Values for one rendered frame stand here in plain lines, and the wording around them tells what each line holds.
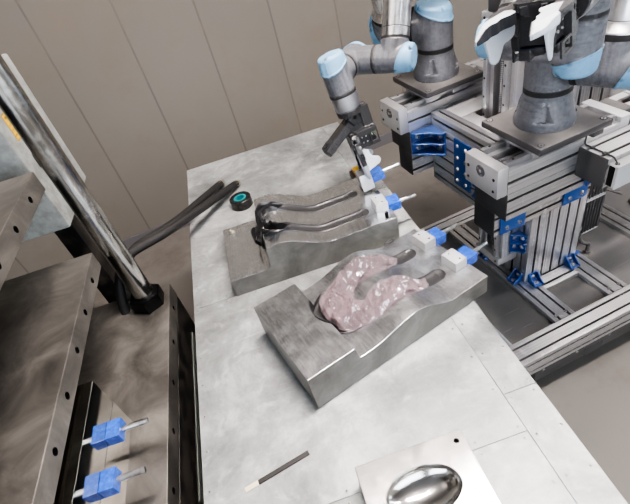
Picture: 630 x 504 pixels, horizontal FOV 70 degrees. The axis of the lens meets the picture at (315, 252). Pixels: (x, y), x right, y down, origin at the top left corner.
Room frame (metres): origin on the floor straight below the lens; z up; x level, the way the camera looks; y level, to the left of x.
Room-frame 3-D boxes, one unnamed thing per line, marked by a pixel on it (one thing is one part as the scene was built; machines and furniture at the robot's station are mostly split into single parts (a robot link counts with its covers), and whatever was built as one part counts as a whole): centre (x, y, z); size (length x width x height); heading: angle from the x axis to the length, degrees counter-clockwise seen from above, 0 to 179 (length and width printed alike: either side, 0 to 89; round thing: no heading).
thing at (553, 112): (1.02, -0.68, 1.09); 0.15 x 0.15 x 0.10
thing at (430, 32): (1.50, -0.57, 1.20); 0.13 x 0.12 x 0.14; 53
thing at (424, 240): (0.90, -0.33, 0.85); 0.13 x 0.05 x 0.05; 111
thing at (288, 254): (1.09, 0.01, 0.87); 0.50 x 0.26 x 0.14; 94
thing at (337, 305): (0.75, -0.10, 0.90); 0.26 x 0.18 x 0.08; 111
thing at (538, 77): (1.01, -0.69, 1.20); 0.13 x 0.12 x 0.14; 38
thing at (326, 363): (0.74, -0.10, 0.85); 0.50 x 0.26 x 0.11; 111
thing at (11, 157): (1.26, 0.72, 0.73); 0.30 x 0.22 x 1.47; 4
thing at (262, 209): (1.08, -0.01, 0.92); 0.35 x 0.16 x 0.09; 94
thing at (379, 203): (1.05, -0.27, 0.89); 0.13 x 0.05 x 0.05; 94
